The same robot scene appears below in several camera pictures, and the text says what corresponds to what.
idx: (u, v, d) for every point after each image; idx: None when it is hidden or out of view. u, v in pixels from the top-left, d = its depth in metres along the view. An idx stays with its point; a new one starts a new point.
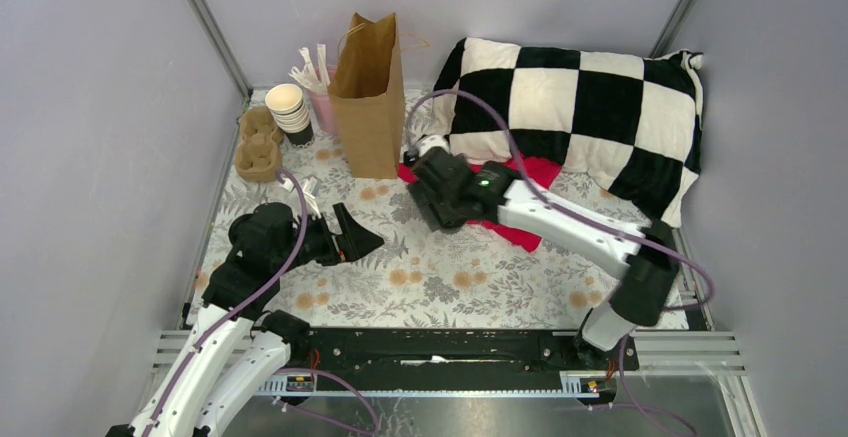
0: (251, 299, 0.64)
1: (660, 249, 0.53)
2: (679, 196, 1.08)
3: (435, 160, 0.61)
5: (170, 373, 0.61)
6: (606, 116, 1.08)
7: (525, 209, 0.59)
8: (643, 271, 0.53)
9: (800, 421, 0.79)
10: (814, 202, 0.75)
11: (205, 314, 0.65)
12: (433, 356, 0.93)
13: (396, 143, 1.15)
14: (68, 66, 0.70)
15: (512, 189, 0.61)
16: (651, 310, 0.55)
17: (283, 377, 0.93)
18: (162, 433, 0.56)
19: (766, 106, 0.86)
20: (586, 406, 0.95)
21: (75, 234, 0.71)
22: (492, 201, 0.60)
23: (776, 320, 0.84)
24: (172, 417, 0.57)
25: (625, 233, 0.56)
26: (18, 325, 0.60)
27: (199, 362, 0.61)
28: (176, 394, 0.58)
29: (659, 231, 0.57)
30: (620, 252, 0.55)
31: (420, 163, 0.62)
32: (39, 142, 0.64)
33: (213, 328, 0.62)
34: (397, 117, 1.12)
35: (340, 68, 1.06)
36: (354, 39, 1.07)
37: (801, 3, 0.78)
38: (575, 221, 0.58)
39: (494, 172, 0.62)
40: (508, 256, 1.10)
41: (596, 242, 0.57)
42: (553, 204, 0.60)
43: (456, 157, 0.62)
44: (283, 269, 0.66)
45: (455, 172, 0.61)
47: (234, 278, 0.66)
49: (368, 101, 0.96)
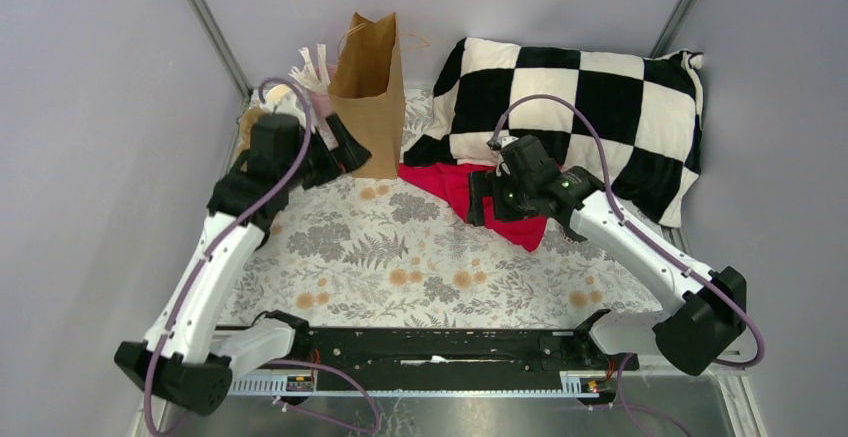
0: (256, 205, 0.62)
1: (719, 294, 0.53)
2: (678, 196, 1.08)
3: (526, 151, 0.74)
5: (182, 281, 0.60)
6: (607, 116, 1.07)
7: (601, 220, 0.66)
8: (700, 312, 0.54)
9: (803, 423, 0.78)
10: (814, 202, 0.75)
11: (212, 221, 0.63)
12: (433, 356, 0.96)
13: (396, 142, 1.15)
14: (68, 70, 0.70)
15: (591, 196, 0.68)
16: (696, 358, 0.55)
17: (283, 377, 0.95)
18: (179, 343, 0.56)
19: (766, 107, 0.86)
20: (586, 405, 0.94)
21: (74, 238, 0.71)
22: (567, 200, 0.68)
23: (773, 321, 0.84)
24: (187, 327, 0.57)
25: (692, 270, 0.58)
26: (19, 326, 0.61)
27: (209, 270, 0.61)
28: (189, 303, 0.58)
29: (739, 283, 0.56)
30: (681, 288, 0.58)
31: (512, 149, 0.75)
32: (39, 145, 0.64)
33: (222, 234, 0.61)
34: (396, 115, 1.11)
35: (339, 67, 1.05)
36: (354, 40, 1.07)
37: (802, 5, 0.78)
38: (647, 248, 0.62)
39: (580, 178, 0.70)
40: (508, 256, 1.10)
41: (660, 272, 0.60)
42: (626, 221, 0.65)
43: (546, 156, 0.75)
44: (286, 179, 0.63)
45: (540, 167, 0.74)
47: (239, 188, 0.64)
49: (369, 101, 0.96)
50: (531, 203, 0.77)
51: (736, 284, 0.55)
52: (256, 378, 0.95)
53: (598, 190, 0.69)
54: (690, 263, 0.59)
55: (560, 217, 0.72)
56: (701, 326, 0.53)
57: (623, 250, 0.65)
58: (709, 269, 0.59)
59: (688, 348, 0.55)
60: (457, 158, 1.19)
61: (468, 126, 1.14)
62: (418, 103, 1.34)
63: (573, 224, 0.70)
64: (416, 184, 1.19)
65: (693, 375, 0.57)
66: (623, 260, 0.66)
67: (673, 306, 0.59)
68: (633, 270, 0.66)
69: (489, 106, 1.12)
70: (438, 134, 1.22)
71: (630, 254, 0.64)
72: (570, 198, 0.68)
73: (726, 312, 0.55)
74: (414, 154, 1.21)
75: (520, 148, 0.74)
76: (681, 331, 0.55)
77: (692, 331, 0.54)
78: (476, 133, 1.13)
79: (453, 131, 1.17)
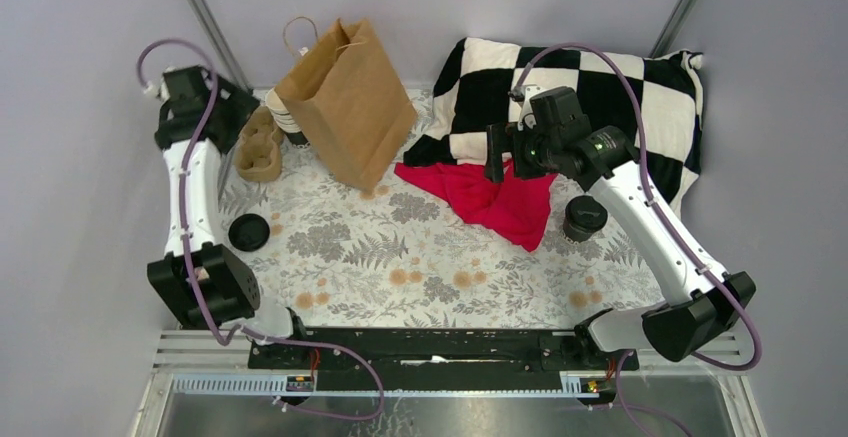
0: (197, 123, 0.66)
1: (730, 298, 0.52)
2: (678, 196, 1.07)
3: (560, 101, 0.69)
5: (173, 196, 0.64)
6: (606, 117, 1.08)
7: (626, 194, 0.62)
8: (702, 310, 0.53)
9: (802, 423, 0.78)
10: (813, 203, 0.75)
11: (172, 153, 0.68)
12: (433, 356, 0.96)
13: (363, 154, 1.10)
14: (69, 72, 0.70)
15: (622, 166, 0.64)
16: (679, 345, 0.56)
17: (283, 377, 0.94)
18: (203, 234, 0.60)
19: (766, 107, 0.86)
20: (586, 406, 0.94)
21: (74, 239, 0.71)
22: (597, 165, 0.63)
23: (773, 321, 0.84)
24: (201, 223, 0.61)
25: (707, 269, 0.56)
26: (18, 326, 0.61)
27: (194, 181, 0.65)
28: (192, 206, 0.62)
29: (747, 289, 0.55)
30: (691, 285, 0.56)
31: (545, 97, 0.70)
32: (39, 146, 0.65)
33: (188, 149, 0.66)
34: (358, 128, 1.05)
35: (300, 64, 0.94)
36: (335, 42, 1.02)
37: (801, 5, 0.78)
38: (667, 234, 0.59)
39: (614, 143, 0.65)
40: (508, 256, 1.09)
41: (673, 262, 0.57)
42: (653, 203, 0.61)
43: (578, 111, 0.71)
44: (208, 105, 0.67)
45: (571, 123, 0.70)
47: (176, 129, 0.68)
49: (309, 108, 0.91)
50: (552, 163, 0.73)
51: (742, 286, 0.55)
52: (256, 379, 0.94)
53: (631, 161, 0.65)
54: (708, 262, 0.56)
55: (582, 180, 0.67)
56: (699, 324, 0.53)
57: (640, 233, 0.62)
58: (723, 270, 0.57)
59: (678, 338, 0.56)
60: (457, 158, 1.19)
61: (468, 126, 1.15)
62: (418, 103, 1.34)
63: (593, 190, 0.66)
64: (416, 183, 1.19)
65: (672, 358, 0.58)
66: (634, 235, 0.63)
67: (678, 299, 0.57)
68: (641, 251, 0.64)
69: (490, 106, 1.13)
70: (438, 134, 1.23)
71: (647, 239, 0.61)
72: (600, 164, 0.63)
73: (725, 311, 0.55)
74: (413, 153, 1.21)
75: (553, 97, 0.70)
76: (677, 321, 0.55)
77: (689, 327, 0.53)
78: (476, 133, 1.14)
79: (453, 131, 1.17)
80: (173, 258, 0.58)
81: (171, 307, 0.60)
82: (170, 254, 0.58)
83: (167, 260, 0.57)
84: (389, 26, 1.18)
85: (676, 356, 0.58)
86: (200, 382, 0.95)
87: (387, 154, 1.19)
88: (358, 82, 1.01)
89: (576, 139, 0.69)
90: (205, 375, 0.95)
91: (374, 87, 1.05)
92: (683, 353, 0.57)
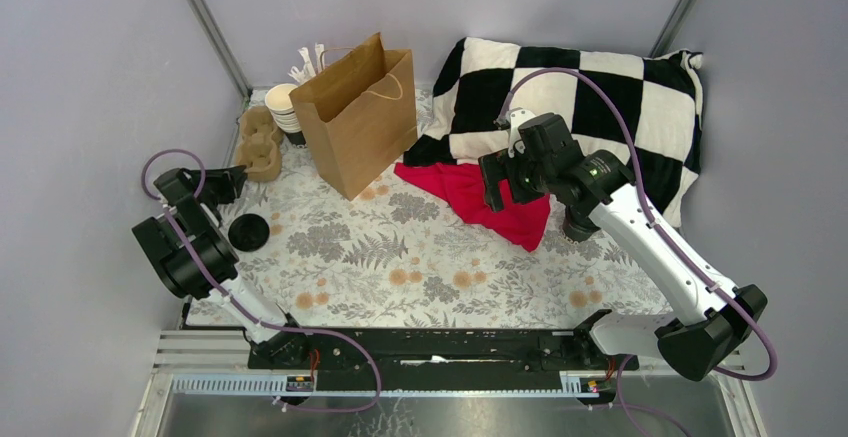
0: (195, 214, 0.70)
1: (742, 313, 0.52)
2: (678, 196, 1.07)
3: (549, 128, 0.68)
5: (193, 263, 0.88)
6: (606, 116, 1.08)
7: (627, 218, 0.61)
8: (718, 328, 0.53)
9: (802, 424, 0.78)
10: (814, 202, 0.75)
11: None
12: (433, 356, 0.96)
13: (354, 170, 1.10)
14: (67, 73, 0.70)
15: (620, 189, 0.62)
16: (700, 365, 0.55)
17: (283, 377, 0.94)
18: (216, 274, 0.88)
19: (766, 107, 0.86)
20: (586, 406, 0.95)
21: (72, 238, 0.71)
22: (594, 192, 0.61)
23: (774, 320, 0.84)
24: None
25: (717, 287, 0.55)
26: (15, 327, 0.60)
27: None
28: None
29: (758, 302, 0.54)
30: (704, 304, 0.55)
31: (533, 127, 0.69)
32: (36, 145, 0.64)
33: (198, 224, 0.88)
34: (359, 137, 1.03)
35: (323, 71, 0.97)
36: (358, 58, 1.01)
37: (801, 5, 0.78)
38: (674, 255, 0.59)
39: (608, 167, 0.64)
40: (508, 256, 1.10)
41: (684, 284, 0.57)
42: (655, 224, 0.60)
43: (569, 136, 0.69)
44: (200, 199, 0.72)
45: (562, 150, 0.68)
47: None
49: (314, 118, 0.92)
50: (549, 189, 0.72)
51: (753, 299, 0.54)
52: (255, 379, 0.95)
53: (627, 183, 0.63)
54: (718, 280, 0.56)
55: (580, 207, 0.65)
56: (716, 343, 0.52)
57: (646, 254, 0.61)
58: (733, 286, 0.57)
59: (696, 357, 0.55)
60: (457, 158, 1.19)
61: (468, 125, 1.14)
62: (418, 103, 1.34)
63: (593, 215, 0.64)
64: (416, 184, 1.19)
65: (694, 378, 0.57)
66: (640, 259, 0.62)
67: (693, 320, 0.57)
68: (648, 272, 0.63)
69: (489, 105, 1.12)
70: (438, 134, 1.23)
71: (653, 261, 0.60)
72: (597, 190, 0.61)
73: (740, 327, 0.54)
74: (413, 154, 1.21)
75: (542, 127, 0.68)
76: (694, 341, 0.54)
77: (707, 346, 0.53)
78: (475, 133, 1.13)
79: (453, 131, 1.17)
80: (155, 221, 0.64)
81: (156, 270, 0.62)
82: (152, 217, 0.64)
83: (151, 222, 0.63)
84: (389, 25, 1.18)
85: (695, 374, 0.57)
86: (200, 382, 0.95)
87: (375, 173, 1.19)
88: (377, 104, 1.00)
89: (570, 165, 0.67)
90: (205, 375, 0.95)
91: (390, 109, 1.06)
92: (702, 372, 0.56)
